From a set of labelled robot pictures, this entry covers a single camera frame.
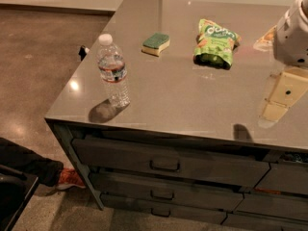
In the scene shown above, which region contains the small black white object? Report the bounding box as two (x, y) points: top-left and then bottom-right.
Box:
(78, 45), (90, 60)

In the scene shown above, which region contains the green yellow sponge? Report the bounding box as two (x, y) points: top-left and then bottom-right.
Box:
(141, 33), (170, 57)

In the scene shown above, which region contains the right bottom grey drawer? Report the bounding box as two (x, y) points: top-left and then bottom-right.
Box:
(222, 214), (308, 231)

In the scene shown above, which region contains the green rice chip bag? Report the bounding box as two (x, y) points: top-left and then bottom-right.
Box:
(193, 19), (241, 70)

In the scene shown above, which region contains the grey drawer cabinet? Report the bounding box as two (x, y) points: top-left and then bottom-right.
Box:
(46, 0), (308, 231)

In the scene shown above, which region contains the orange sneaker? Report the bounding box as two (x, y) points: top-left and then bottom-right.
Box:
(56, 168), (86, 191)

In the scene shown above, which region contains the clear plastic water bottle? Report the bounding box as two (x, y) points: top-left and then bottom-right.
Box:
(97, 34), (130, 108)

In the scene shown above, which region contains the grey drawer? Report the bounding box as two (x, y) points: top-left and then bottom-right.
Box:
(237, 194), (308, 221)
(72, 139), (270, 187)
(257, 163), (308, 195)
(222, 214), (308, 231)
(89, 172), (244, 211)
(100, 194), (227, 224)

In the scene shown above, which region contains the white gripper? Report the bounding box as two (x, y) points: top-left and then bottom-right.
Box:
(253, 0), (308, 128)

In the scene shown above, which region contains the black chair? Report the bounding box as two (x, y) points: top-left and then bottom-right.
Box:
(0, 165), (39, 231)

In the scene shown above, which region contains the right middle grey drawer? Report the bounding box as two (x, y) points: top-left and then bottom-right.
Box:
(237, 194), (308, 221)

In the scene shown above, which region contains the top grey drawer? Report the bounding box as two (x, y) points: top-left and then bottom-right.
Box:
(72, 139), (270, 187)

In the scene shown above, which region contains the right upper grey drawer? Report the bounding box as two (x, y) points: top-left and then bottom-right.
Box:
(257, 163), (308, 195)

